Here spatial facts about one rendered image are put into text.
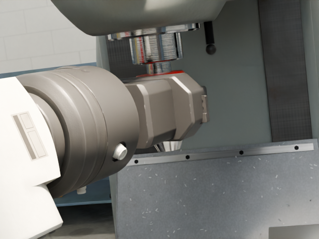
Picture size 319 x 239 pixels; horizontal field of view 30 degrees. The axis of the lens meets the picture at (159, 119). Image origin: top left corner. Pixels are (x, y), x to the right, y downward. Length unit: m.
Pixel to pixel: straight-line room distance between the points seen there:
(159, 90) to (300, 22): 0.47
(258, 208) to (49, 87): 0.56
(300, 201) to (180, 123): 0.45
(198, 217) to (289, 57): 0.28
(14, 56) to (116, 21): 4.73
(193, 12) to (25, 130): 0.19
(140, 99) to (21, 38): 4.73
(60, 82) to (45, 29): 4.69
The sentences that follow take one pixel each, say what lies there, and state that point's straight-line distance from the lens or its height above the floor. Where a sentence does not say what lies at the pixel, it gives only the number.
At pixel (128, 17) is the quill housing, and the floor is 1.32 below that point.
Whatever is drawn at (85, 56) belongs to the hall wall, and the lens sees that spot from 4.98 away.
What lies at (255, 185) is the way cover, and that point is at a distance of 0.91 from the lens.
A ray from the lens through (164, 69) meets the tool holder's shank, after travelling 0.54.
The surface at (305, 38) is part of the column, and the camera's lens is 0.92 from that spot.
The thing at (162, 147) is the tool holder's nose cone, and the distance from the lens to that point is 0.55.
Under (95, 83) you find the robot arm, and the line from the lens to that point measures 0.42.
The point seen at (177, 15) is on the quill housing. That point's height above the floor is 1.32.
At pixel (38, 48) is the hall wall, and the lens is 5.12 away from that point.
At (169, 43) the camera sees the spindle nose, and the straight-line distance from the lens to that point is 0.53.
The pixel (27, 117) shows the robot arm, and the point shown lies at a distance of 0.37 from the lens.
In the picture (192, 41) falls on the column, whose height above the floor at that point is 1.29.
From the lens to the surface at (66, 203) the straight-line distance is 4.40.
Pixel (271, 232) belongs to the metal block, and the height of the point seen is 1.11.
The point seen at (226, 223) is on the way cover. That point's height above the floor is 1.02.
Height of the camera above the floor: 1.30
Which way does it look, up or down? 7 degrees down
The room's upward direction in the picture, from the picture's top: 7 degrees counter-clockwise
